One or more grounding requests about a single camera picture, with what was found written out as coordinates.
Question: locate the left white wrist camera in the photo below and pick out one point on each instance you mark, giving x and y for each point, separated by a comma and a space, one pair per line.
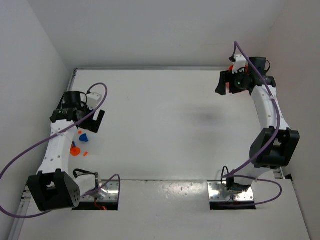
93, 100

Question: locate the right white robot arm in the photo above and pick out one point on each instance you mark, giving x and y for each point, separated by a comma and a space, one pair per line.
274, 146

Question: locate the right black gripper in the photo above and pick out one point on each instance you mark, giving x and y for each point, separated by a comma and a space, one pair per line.
230, 82

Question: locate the metal base plate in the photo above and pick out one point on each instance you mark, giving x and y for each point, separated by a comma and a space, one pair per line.
219, 194
108, 194

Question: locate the blue lego piece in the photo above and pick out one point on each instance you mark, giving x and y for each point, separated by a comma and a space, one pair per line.
83, 138

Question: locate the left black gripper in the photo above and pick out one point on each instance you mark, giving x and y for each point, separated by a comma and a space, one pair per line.
92, 124

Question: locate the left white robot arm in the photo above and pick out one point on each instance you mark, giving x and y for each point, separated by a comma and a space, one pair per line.
52, 187

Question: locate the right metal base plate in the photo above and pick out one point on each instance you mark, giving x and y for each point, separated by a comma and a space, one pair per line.
219, 194

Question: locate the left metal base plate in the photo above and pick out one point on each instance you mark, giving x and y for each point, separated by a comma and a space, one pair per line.
108, 194

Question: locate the orange round lego piece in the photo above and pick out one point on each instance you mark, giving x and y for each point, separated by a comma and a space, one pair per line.
75, 151

